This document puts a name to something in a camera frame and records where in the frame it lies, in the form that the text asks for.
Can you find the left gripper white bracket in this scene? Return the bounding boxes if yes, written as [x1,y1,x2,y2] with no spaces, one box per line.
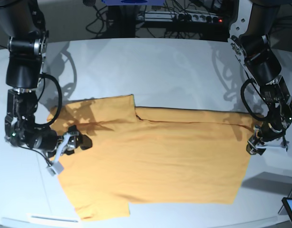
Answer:
[246,125,290,156]

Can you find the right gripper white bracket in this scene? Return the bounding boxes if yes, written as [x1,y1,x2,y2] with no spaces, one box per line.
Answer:
[47,125,93,176]

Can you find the yellow T-shirt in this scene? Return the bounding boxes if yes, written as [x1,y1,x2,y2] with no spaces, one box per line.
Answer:
[52,95,256,221]

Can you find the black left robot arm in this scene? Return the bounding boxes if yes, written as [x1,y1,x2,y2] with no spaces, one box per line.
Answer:
[228,0,292,155]

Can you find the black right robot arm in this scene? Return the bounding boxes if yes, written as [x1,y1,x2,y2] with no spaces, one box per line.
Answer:
[0,0,92,176]

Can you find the white flat strip on table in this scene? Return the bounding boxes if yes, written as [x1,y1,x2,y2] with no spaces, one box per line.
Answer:
[27,213,79,223]

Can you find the white power strip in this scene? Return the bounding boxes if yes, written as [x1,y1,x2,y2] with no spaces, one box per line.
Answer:
[136,11,224,24]

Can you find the tangled black cables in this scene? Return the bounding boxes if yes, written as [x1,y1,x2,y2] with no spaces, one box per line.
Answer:
[85,0,230,40]

